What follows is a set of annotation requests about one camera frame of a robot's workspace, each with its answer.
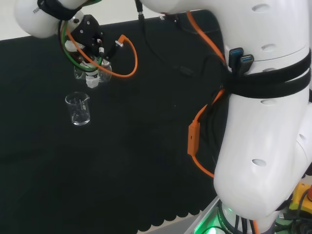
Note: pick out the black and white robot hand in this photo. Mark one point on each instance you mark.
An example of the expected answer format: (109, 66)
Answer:
(86, 31)

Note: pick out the clear glass beaker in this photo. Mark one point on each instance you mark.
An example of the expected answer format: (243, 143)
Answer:
(105, 76)
(78, 114)

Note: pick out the black bench cloth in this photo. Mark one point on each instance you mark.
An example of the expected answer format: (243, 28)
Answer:
(122, 158)

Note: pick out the black plug with blue insert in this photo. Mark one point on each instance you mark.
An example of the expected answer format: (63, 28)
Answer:
(246, 62)
(236, 54)

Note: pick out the yellow stop button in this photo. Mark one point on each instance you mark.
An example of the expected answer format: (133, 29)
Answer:
(301, 195)

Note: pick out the grey metal base plate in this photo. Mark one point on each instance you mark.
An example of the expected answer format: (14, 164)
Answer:
(207, 219)

